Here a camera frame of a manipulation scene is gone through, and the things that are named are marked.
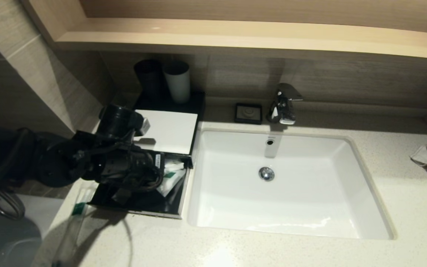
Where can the grey plastic cup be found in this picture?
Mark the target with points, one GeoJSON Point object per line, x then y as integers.
{"type": "Point", "coordinates": [178, 87]}

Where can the chrome sink drain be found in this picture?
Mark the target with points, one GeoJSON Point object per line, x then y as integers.
{"type": "Point", "coordinates": [266, 174]}

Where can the black glossy box drawer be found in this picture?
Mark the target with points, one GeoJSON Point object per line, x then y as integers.
{"type": "Point", "coordinates": [150, 205]}

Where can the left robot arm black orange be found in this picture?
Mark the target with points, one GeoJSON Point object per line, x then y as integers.
{"type": "Point", "coordinates": [61, 159]}

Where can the black tray with white liner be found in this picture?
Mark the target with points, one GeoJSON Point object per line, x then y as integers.
{"type": "Point", "coordinates": [172, 128]}

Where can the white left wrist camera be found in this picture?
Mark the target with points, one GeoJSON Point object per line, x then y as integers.
{"type": "Point", "coordinates": [145, 126]}

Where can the chrome sink faucet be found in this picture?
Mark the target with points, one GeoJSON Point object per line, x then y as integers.
{"type": "Point", "coordinates": [284, 107]}

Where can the black square soap dish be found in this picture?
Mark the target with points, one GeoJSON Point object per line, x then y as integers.
{"type": "Point", "coordinates": [248, 113]}

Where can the small sachet with green label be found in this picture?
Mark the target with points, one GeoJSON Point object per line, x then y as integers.
{"type": "Point", "coordinates": [171, 181]}

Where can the light wooden wall shelf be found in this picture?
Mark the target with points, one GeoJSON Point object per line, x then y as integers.
{"type": "Point", "coordinates": [235, 37]}

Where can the long clear toothbrush packet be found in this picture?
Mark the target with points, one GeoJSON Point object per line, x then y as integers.
{"type": "Point", "coordinates": [78, 209]}

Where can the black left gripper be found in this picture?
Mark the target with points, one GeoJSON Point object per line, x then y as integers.
{"type": "Point", "coordinates": [141, 167]}

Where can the white ceramic sink basin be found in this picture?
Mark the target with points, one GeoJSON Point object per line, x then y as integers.
{"type": "Point", "coordinates": [310, 193]}

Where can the black plastic cup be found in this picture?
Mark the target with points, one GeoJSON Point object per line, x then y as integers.
{"type": "Point", "coordinates": [147, 79]}

